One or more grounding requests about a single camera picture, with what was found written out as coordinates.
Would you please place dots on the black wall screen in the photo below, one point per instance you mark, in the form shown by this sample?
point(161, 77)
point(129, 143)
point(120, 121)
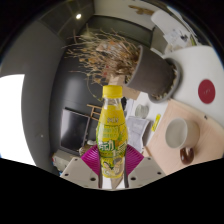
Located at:
point(74, 131)

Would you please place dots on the wooden easel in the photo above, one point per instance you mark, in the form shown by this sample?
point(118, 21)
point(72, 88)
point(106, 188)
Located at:
point(94, 111)

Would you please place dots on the flat round red coaster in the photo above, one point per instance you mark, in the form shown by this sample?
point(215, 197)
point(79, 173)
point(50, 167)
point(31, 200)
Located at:
point(206, 91)

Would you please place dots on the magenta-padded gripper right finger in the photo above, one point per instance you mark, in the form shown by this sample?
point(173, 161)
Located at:
point(145, 170)

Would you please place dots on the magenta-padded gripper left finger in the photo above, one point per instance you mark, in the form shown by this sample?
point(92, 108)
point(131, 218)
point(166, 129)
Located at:
point(80, 171)

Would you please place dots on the long ceiling light panel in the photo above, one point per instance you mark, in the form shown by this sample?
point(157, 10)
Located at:
point(13, 116)

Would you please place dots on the small yellow packet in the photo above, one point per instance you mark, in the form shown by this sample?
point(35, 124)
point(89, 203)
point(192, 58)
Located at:
point(156, 122)

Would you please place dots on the white plastic chair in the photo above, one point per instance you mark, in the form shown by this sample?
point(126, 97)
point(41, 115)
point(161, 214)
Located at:
point(165, 20)

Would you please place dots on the yellow drink bottle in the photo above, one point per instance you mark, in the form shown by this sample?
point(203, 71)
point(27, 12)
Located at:
point(111, 133)

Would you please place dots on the round ceiling spotlight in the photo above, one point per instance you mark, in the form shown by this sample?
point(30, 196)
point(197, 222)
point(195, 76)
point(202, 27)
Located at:
point(78, 16)

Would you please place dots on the white cabinet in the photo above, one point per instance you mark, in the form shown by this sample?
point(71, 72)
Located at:
point(61, 160)

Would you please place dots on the brown cardboard box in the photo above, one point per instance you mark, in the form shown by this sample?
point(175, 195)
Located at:
point(117, 81)

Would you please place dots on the dried plant in grey pot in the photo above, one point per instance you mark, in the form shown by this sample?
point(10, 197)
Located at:
point(151, 75)

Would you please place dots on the wooden figurine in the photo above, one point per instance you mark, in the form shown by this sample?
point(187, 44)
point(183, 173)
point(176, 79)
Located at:
point(141, 10)

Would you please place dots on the grey plant saucer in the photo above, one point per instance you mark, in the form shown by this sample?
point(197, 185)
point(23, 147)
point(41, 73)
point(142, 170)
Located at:
point(176, 90)

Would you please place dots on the stack of white dishes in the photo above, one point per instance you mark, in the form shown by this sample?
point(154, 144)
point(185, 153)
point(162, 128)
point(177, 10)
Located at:
point(141, 111)

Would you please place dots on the loose papers on chair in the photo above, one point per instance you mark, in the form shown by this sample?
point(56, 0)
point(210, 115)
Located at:
point(178, 36)

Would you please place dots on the printed paper sheets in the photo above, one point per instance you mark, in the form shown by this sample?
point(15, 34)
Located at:
point(136, 131)

